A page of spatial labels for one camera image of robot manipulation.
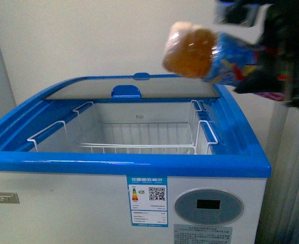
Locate tea bottle with blue label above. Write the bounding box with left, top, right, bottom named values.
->
left=162, top=22, right=264, bottom=86

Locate grey instruction sticker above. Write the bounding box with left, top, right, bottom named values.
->
left=174, top=224, right=232, bottom=244

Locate silver brand nameplate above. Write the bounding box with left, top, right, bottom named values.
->
left=0, top=192, right=20, bottom=204

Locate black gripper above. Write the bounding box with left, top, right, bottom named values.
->
left=216, top=1, right=299, bottom=109

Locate white wire freezer basket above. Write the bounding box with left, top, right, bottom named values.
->
left=27, top=100, right=219, bottom=155

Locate grey oval control panel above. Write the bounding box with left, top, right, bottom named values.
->
left=175, top=189, right=244, bottom=226

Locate white blue chest freezer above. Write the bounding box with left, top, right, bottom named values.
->
left=0, top=73, right=271, bottom=243

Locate sliding glass lid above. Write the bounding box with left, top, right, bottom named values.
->
left=46, top=76, right=219, bottom=100

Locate white vertical curtain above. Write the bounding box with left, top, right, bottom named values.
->
left=255, top=102, right=299, bottom=243

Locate blue energy label sticker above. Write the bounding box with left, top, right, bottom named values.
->
left=126, top=175, right=169, bottom=227

